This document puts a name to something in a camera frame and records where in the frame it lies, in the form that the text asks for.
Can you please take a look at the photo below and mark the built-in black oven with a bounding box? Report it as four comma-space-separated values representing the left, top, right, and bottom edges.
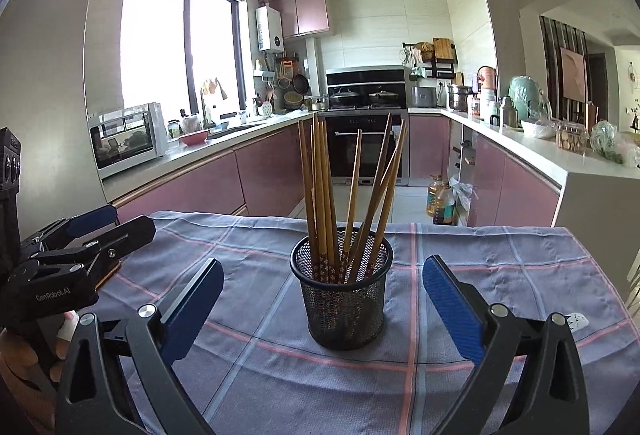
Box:
320, 108, 409, 186

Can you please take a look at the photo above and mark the black mesh pen holder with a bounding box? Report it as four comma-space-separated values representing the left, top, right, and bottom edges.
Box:
290, 238, 393, 351

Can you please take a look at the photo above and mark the golden chopstick red floral end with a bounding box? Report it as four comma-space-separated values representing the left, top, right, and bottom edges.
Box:
366, 119, 407, 278

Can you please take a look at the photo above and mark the black range hood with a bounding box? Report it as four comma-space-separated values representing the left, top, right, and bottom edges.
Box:
326, 66, 409, 110

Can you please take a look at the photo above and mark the white water heater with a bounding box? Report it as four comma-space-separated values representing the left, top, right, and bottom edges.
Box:
255, 5, 284, 53

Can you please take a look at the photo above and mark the steel stock pot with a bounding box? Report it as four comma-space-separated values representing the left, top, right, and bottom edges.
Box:
447, 84, 474, 112

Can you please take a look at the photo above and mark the red bowl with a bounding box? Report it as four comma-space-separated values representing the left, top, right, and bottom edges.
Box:
179, 130, 208, 147

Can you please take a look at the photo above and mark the cooking oil bottle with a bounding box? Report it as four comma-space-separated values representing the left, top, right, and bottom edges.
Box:
426, 174, 445, 218

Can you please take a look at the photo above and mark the left hand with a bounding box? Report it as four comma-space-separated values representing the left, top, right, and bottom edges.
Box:
1, 311, 79, 434

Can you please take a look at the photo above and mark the mint green appliance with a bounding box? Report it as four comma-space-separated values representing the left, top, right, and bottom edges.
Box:
509, 76, 551, 121

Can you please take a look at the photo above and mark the plain brown wooden chopstick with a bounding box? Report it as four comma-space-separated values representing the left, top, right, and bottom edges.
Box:
343, 130, 362, 267

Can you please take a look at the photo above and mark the blue plaid tablecloth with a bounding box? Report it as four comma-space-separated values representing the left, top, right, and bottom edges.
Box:
93, 212, 639, 434

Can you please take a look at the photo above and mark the pink upper cabinet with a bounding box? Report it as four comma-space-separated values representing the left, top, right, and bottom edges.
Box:
269, 0, 330, 39

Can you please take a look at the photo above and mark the white microwave oven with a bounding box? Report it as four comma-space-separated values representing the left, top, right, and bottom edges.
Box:
88, 103, 168, 180

